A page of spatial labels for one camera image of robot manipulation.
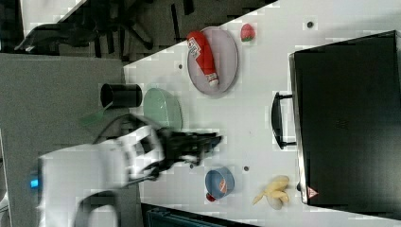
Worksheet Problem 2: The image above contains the black cylinder upper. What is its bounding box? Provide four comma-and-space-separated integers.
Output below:
100, 83, 143, 109

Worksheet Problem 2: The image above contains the black office chair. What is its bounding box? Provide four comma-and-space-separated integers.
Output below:
14, 0, 153, 52

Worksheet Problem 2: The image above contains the blue bowl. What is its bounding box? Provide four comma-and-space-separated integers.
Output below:
205, 166, 235, 200

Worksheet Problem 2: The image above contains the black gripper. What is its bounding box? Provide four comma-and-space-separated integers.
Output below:
157, 128, 223, 167

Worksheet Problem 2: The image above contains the orange slice toy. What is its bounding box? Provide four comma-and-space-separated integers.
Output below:
218, 180, 227, 193

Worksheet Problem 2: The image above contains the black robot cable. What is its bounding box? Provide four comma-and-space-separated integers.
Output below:
93, 113, 149, 145

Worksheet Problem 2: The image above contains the red ketchup bottle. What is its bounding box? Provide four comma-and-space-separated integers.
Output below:
186, 31, 219, 87

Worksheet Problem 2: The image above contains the blue crate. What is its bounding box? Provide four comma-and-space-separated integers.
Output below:
140, 202, 263, 227

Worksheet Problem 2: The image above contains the grey round plate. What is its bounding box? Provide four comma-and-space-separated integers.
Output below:
186, 26, 238, 96

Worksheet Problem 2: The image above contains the black oven door handle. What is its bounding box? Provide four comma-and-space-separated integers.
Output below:
270, 92, 296, 149

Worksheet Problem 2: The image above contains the green oval colander basket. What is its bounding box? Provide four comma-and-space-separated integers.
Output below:
143, 88, 183, 130

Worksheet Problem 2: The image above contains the small red strawberry toy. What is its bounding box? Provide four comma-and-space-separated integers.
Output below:
206, 193, 216, 202

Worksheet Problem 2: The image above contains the peeled banana toy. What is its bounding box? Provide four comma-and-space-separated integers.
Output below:
252, 175, 289, 210

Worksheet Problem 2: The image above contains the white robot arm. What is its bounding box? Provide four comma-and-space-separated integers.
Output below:
37, 125, 222, 227

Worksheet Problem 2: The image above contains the black toaster oven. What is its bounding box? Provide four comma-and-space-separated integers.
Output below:
289, 30, 401, 219

